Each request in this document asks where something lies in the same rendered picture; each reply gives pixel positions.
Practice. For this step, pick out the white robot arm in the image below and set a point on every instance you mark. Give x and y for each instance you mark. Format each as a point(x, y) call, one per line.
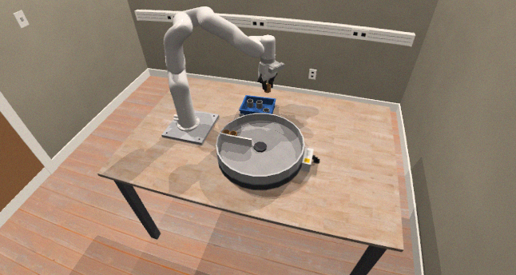
point(175, 61)

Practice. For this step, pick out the blue crate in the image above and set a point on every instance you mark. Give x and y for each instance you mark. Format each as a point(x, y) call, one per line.
point(267, 103)

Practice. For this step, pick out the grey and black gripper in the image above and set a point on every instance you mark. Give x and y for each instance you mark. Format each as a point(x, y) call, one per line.
point(265, 75)

